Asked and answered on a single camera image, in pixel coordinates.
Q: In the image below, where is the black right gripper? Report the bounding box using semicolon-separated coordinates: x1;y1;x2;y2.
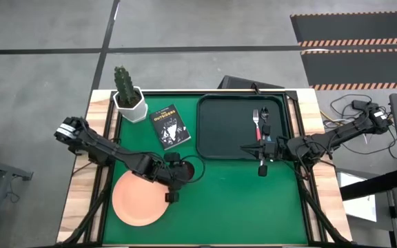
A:
257;124;291;178

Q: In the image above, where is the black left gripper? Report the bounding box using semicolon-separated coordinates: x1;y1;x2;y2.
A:
162;152;188;204

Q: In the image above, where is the dark red cup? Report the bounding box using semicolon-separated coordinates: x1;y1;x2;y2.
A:
183;161;196;181

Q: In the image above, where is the pink-handled metal fork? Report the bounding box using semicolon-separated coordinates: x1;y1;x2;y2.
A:
252;108;263;143

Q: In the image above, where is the orange round plate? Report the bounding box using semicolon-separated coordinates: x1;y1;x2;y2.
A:
111;169;171;228

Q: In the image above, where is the dark green plastic tray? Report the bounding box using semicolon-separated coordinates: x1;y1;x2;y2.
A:
196;93;288;161

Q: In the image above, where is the black Outsiders book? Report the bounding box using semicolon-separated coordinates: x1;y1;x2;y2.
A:
149;103;192;152

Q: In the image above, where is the green table mat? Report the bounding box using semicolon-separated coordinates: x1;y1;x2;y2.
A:
102;92;309;245

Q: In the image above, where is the white hexagonal plant pot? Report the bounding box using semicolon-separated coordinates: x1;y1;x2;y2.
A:
112;85;149;124

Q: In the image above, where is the green cactus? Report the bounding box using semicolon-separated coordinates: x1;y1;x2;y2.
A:
113;65;136;105

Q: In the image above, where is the black power adapter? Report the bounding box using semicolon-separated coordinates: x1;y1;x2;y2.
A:
352;99;369;111

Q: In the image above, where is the white sheet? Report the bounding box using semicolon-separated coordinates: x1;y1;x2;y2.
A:
336;171;378;223

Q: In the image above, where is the black striped-edge floor mat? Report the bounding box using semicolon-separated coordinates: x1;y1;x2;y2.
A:
289;10;397;48
300;48;397;92

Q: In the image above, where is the black floor cable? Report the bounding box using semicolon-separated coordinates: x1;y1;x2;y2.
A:
322;93;397;161

